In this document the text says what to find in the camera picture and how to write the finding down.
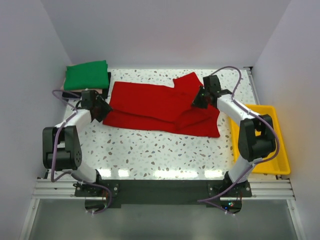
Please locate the green folded t shirt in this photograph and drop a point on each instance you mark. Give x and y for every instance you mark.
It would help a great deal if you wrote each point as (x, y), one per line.
(91, 75)

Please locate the pink folded t shirt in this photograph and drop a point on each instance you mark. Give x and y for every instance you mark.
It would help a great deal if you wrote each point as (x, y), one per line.
(99, 90)

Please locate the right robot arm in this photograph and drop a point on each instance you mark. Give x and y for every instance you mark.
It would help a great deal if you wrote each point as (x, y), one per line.
(256, 137)

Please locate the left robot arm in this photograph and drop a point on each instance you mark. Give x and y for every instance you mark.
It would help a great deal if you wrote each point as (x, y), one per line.
(61, 148)

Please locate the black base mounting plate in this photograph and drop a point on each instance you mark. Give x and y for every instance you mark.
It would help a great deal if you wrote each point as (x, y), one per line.
(147, 192)

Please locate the red t shirt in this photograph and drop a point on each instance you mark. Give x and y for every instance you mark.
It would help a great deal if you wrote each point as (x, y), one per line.
(150, 107)

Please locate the aluminium frame rail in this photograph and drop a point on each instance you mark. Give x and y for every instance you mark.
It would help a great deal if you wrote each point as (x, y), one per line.
(55, 213)

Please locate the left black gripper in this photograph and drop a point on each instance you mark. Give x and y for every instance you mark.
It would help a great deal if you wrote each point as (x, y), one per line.
(106, 108)

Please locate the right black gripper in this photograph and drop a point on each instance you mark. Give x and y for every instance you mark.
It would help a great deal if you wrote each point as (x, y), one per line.
(196, 101)

